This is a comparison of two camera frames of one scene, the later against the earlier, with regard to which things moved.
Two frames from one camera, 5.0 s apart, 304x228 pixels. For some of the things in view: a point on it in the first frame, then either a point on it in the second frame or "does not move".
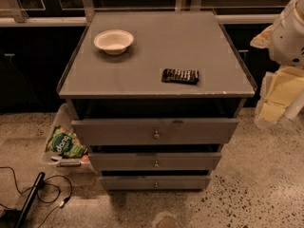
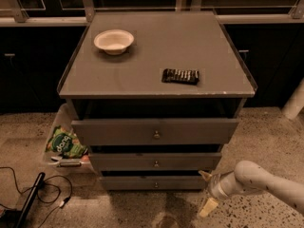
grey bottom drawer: x=157 y=182 does not move
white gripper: x=287 y=41 → x=215 y=184
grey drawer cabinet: x=155 y=96 does not move
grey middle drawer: x=192 y=161 does not move
